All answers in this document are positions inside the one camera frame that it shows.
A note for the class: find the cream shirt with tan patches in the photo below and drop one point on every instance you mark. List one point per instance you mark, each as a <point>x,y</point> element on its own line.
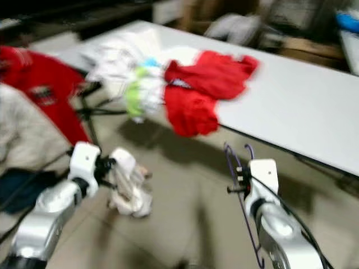
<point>132,193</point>

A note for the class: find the red t-shirt with white print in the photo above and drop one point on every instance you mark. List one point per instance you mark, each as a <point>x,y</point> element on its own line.
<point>213,73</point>

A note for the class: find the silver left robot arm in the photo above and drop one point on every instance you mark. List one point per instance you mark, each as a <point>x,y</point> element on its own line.
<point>50,218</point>

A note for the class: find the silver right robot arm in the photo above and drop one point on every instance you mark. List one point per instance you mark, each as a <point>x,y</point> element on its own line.
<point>280,235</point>

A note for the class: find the plain red t-shirt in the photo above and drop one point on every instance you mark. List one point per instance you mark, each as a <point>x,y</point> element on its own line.
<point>190,115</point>

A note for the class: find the dark blue cloth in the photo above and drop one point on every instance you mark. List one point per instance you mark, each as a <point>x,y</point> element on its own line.
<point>22,188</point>

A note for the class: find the beige jacket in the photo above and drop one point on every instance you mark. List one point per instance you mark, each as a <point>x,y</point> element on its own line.
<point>22,134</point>

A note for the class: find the white green blue shirt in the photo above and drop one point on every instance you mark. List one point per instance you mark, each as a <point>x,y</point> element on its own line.
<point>146,89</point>

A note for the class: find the red garment with plaid trim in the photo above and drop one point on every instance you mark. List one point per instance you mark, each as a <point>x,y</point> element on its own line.
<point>45,78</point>

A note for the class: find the white crumpled shirt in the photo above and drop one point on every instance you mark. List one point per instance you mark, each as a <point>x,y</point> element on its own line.
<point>112,56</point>

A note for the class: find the grey pillow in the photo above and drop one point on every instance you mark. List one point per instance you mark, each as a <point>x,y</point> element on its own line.
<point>221,28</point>
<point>247,29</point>

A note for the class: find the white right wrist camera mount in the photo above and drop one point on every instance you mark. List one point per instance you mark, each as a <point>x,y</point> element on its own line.
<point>263,176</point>

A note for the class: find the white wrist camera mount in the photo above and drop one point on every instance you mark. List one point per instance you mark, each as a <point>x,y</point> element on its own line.
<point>85,159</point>
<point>263,176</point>

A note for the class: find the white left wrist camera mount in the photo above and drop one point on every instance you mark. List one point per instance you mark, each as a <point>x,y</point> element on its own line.
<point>85,159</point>

